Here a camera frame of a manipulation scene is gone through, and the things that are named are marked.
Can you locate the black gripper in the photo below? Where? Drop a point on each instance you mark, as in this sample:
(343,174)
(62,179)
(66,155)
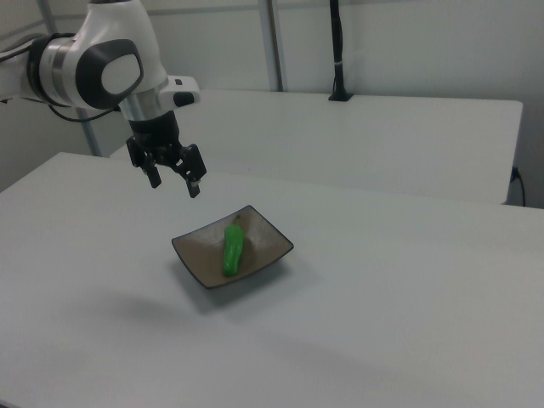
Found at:
(155,132)

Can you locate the green chili pepper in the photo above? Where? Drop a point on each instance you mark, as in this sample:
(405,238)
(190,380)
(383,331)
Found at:
(233,251)

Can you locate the square brown ceramic plate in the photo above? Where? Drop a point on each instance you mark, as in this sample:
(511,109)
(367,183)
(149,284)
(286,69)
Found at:
(200,255)

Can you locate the white side table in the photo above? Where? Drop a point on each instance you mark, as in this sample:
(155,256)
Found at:
(382,140)

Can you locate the grey aluminium partition post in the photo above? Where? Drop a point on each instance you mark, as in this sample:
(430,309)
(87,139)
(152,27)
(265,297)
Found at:
(91,140)
(275,42)

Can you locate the black camera stand pole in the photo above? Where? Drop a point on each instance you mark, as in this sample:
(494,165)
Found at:
(338,42)

